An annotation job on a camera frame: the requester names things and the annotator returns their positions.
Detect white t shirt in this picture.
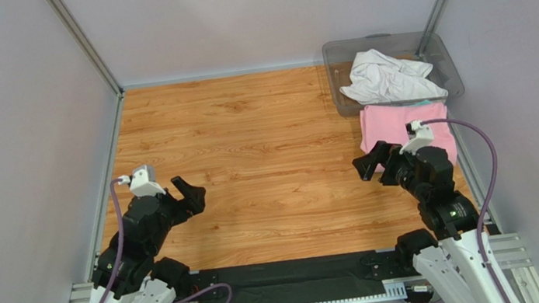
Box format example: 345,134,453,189
339,49,449,105

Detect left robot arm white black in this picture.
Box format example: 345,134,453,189
89,176,220,303

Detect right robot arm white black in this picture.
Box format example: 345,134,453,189
353,141,521,303

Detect pink folded t shirt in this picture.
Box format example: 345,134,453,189
360,102,457,165

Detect teal folded t shirt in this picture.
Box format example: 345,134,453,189
411,99,445,107

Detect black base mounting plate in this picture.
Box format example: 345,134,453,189
190,249,418,303

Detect clear grey plastic bin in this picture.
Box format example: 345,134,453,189
322,31,465,117

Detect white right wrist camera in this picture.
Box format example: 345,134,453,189
399,120,435,155

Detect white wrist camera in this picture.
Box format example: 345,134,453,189
129,165,167,197
399,120,435,155

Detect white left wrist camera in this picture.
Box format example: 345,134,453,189
129,165,167,197

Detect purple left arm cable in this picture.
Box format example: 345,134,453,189
45,164,235,303

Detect aluminium frame rail front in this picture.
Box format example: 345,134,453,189
69,232,539,303

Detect left aluminium frame post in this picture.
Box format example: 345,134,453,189
46,0,124,97

